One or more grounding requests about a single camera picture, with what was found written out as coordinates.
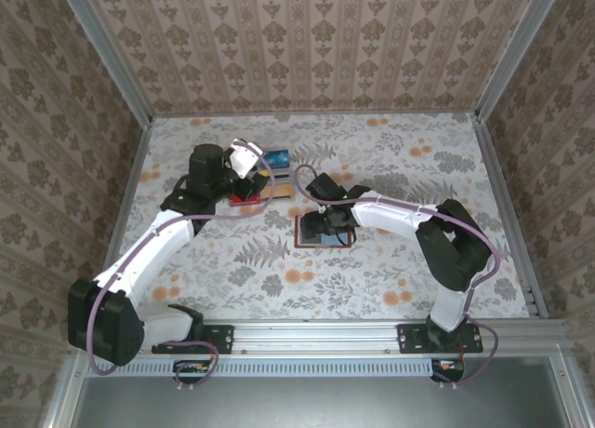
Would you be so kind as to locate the clear plastic card tray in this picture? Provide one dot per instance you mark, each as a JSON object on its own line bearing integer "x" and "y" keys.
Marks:
{"x": 279, "y": 168}

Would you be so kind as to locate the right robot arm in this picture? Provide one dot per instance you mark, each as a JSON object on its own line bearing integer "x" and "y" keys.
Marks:
{"x": 386, "y": 218}

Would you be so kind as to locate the red VIP card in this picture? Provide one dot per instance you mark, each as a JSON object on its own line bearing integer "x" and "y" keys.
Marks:
{"x": 246, "y": 203}

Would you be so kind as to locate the aluminium rear rail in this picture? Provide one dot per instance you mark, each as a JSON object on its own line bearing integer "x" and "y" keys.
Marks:
{"x": 316, "y": 113}

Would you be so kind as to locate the grey striped bank card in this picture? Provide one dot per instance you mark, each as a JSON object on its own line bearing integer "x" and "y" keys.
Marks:
{"x": 281, "y": 175}

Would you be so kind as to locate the floral table cover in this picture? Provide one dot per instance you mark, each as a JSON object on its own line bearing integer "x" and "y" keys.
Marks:
{"x": 372, "y": 270}

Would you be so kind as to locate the small connector board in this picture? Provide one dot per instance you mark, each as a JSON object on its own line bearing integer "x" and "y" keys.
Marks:
{"x": 190, "y": 367}
{"x": 448, "y": 367}

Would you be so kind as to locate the aluminium lower frame bar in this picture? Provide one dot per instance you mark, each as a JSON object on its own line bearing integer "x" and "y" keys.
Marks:
{"x": 62, "y": 391}
{"x": 569, "y": 391}

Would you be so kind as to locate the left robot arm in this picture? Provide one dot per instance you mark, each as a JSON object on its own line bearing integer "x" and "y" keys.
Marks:
{"x": 153, "y": 246}

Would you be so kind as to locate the grey metal sheet panel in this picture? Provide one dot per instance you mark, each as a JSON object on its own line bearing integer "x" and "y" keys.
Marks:
{"x": 316, "y": 405}

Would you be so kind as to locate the gold bank card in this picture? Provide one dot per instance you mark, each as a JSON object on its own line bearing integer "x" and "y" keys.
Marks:
{"x": 281, "y": 193}

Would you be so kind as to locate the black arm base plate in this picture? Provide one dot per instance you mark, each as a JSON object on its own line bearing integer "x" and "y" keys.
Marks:
{"x": 409, "y": 339}
{"x": 223, "y": 339}

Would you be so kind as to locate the brown leather card holder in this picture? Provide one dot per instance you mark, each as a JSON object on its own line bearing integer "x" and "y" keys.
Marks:
{"x": 330, "y": 241}

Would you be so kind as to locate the aluminium mounting rail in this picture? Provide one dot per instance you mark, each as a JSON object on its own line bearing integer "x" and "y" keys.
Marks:
{"x": 316, "y": 335}

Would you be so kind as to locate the blue bank card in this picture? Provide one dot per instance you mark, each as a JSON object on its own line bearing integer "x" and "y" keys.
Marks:
{"x": 279, "y": 158}

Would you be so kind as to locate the aluminium corner post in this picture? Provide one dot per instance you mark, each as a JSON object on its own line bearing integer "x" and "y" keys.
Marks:
{"x": 513, "y": 51}
{"x": 113, "y": 65}

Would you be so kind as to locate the aluminium side rail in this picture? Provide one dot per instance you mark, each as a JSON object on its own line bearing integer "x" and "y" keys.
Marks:
{"x": 493, "y": 167}
{"x": 131, "y": 167}

